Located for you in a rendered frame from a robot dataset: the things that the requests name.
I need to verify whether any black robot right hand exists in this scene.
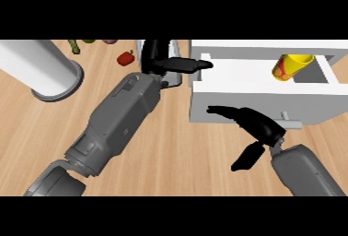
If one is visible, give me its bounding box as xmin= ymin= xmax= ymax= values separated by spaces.
xmin=206 ymin=105 xmax=288 ymax=172

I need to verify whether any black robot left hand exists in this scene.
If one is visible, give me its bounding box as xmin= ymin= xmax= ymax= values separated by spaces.
xmin=141 ymin=39 xmax=216 ymax=75

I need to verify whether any white drawer front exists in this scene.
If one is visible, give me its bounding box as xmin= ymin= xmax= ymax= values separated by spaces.
xmin=188 ymin=80 xmax=348 ymax=125

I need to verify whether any white open drawer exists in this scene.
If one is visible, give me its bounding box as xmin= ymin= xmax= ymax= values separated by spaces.
xmin=194 ymin=53 xmax=344 ymax=85

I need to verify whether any red bell pepper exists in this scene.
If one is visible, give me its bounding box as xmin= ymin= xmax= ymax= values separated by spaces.
xmin=116 ymin=50 xmax=136 ymax=67

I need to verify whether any white cabinet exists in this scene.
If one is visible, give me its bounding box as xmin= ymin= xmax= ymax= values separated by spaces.
xmin=189 ymin=39 xmax=348 ymax=60

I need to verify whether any large white cylinder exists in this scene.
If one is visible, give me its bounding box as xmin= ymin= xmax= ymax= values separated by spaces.
xmin=0 ymin=39 xmax=86 ymax=103

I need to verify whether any grey drawer handle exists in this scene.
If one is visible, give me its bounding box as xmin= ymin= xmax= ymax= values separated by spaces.
xmin=273 ymin=111 xmax=306 ymax=130

